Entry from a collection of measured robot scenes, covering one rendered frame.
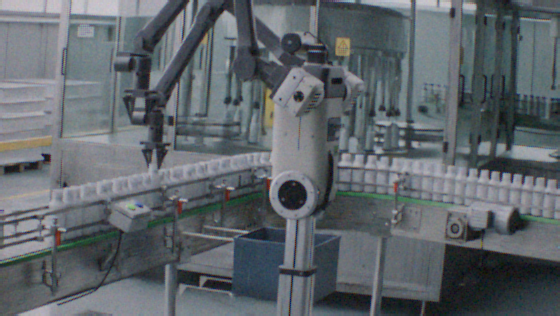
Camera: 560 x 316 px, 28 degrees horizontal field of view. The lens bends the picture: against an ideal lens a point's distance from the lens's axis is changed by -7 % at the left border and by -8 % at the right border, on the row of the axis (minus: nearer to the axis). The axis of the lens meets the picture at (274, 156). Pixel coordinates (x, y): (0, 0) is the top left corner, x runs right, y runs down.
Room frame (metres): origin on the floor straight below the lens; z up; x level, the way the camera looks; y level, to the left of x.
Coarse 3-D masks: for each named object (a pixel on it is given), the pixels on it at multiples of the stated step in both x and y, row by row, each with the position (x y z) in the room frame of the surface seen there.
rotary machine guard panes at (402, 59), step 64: (128, 0) 7.77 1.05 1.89; (192, 0) 7.60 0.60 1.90; (256, 0) 7.45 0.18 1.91; (320, 0) 7.31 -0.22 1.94; (384, 0) 7.16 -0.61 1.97; (448, 0) 7.02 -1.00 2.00; (192, 64) 7.59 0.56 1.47; (384, 64) 7.16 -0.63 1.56; (64, 128) 7.92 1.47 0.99; (128, 128) 7.74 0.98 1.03; (192, 128) 7.58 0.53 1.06; (256, 128) 7.43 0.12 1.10; (384, 128) 7.15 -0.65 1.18
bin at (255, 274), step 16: (240, 240) 4.26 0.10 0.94; (256, 240) 4.24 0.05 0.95; (272, 240) 4.55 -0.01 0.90; (320, 240) 4.48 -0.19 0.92; (336, 240) 4.41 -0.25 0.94; (240, 256) 4.26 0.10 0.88; (256, 256) 4.24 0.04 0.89; (272, 256) 4.22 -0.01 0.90; (320, 256) 4.24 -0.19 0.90; (336, 256) 4.43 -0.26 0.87; (240, 272) 4.26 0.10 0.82; (256, 272) 4.24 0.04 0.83; (272, 272) 4.22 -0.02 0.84; (320, 272) 4.25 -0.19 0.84; (336, 272) 4.45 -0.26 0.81; (208, 288) 4.36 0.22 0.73; (240, 288) 4.26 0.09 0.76; (256, 288) 4.24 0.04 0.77; (272, 288) 4.22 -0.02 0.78; (320, 288) 4.27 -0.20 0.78
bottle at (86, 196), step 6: (84, 186) 3.76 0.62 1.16; (90, 186) 3.77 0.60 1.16; (84, 192) 3.75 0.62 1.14; (90, 192) 3.77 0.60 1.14; (84, 198) 3.75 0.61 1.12; (90, 198) 3.76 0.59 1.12; (84, 210) 3.74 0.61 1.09; (90, 210) 3.75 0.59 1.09; (84, 216) 3.74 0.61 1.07; (90, 216) 3.76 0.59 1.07; (84, 222) 3.74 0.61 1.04; (90, 222) 3.76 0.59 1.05; (84, 228) 3.74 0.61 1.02; (90, 228) 3.76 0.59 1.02; (84, 234) 3.75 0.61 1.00; (90, 234) 3.76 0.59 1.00
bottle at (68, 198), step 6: (66, 192) 3.64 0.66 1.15; (72, 192) 3.65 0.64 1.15; (66, 198) 3.64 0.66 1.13; (72, 198) 3.65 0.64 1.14; (66, 204) 3.63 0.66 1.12; (72, 204) 3.64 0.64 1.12; (66, 216) 3.63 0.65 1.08; (72, 216) 3.64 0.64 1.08; (66, 222) 3.63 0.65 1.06; (72, 222) 3.64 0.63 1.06; (66, 228) 3.63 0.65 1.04; (66, 234) 3.63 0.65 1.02; (72, 234) 3.64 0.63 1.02
